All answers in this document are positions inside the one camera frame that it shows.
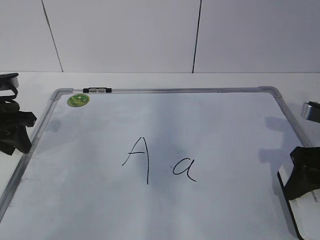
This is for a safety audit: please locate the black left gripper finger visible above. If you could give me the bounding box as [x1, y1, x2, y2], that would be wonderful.
[0, 141, 16, 156]
[14, 125, 32, 154]

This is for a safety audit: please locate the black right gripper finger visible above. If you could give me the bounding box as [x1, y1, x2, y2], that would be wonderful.
[284, 165, 316, 200]

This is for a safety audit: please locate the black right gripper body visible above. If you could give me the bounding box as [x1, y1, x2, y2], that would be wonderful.
[290, 146, 320, 180]

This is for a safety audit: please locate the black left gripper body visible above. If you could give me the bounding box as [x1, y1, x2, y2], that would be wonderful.
[0, 100, 37, 140]

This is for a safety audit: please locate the white board eraser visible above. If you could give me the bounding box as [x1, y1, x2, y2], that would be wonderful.
[276, 168, 320, 240]

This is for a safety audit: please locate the round green sticker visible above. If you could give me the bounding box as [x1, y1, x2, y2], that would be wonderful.
[67, 93, 90, 108]

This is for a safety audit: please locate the black silver hanging clip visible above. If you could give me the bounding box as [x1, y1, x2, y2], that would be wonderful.
[82, 87, 112, 94]

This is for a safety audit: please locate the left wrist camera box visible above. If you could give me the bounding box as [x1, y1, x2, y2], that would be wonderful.
[0, 72, 19, 91]

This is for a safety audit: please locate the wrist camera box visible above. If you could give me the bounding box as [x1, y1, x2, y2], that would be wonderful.
[300, 101, 320, 123]
[0, 72, 19, 91]

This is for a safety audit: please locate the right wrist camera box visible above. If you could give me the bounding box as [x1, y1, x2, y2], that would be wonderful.
[300, 101, 320, 123]

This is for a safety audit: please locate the white board with grey frame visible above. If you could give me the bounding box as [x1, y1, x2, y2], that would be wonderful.
[0, 86, 313, 240]

